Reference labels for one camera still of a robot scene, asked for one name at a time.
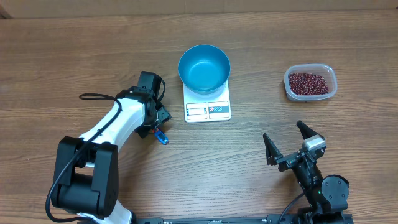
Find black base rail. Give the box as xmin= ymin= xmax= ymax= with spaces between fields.
xmin=135 ymin=213 xmax=354 ymax=224

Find teal plastic bowl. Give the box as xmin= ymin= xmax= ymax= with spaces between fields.
xmin=177 ymin=44 xmax=231 ymax=94

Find white digital kitchen scale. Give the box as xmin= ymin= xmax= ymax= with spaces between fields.
xmin=183 ymin=82 xmax=231 ymax=123

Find red adzuki beans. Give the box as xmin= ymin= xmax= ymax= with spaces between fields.
xmin=288 ymin=73 xmax=329 ymax=95

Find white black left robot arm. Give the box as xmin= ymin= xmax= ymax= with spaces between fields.
xmin=45 ymin=86 xmax=170 ymax=223

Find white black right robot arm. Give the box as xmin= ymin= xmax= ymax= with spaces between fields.
xmin=267 ymin=121 xmax=353 ymax=224

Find clear plastic container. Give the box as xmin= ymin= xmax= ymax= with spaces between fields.
xmin=284 ymin=63 xmax=338 ymax=101

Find red scoop blue handle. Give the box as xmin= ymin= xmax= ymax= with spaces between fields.
xmin=150 ymin=128 xmax=169 ymax=145

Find right gripper black fuzzy finger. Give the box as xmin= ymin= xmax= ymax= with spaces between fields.
xmin=296 ymin=120 xmax=325 ymax=139
xmin=263 ymin=133 xmax=283 ymax=166

